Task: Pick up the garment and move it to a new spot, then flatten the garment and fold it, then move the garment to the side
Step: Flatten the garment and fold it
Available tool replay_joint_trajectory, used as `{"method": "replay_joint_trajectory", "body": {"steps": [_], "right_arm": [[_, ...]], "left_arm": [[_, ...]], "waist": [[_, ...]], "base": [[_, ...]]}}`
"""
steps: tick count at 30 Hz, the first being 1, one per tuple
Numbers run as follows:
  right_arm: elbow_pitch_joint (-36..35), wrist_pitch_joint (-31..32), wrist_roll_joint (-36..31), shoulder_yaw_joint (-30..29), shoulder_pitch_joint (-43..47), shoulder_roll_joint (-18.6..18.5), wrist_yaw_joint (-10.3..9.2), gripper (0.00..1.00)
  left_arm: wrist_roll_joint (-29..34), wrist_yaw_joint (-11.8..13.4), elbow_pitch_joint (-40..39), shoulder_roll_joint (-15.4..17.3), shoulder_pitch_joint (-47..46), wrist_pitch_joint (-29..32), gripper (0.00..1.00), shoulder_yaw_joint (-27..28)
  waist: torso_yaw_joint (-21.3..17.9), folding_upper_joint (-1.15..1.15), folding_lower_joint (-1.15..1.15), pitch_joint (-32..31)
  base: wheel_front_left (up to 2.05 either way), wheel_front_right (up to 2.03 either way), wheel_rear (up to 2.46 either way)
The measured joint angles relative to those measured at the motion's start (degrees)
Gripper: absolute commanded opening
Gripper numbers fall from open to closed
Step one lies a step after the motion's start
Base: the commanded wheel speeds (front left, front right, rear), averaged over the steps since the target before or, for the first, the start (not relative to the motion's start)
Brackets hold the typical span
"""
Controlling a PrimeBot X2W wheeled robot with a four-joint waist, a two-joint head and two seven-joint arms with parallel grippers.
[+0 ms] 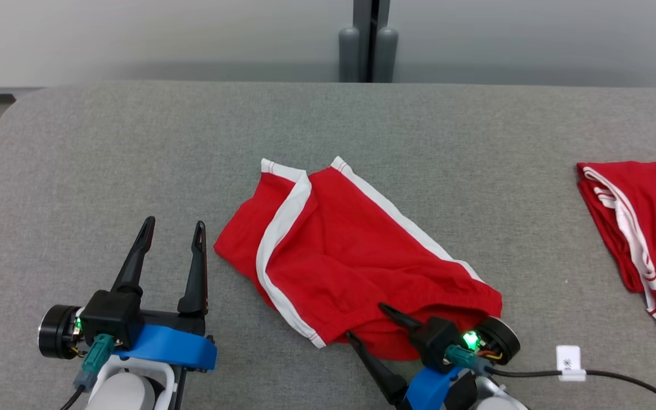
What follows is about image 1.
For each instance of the grey metal partition post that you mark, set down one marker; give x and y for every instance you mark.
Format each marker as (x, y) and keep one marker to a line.
(368, 51)

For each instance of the red shorts with white trim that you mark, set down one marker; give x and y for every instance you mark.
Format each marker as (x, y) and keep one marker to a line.
(351, 256)

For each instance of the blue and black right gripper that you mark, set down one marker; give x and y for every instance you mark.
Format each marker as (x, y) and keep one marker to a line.
(430, 393)

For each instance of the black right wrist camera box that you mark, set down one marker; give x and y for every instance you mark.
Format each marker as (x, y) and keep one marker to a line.
(436, 341)

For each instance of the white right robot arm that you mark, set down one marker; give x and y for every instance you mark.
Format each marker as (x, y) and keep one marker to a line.
(499, 401)

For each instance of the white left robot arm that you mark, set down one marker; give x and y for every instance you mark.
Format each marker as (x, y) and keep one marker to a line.
(128, 393)

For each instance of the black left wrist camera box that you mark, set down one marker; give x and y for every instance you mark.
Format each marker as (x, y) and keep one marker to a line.
(111, 316)

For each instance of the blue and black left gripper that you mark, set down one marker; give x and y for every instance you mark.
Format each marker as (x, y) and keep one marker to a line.
(174, 344)

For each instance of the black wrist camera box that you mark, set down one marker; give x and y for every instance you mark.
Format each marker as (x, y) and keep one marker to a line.
(111, 316)
(436, 341)

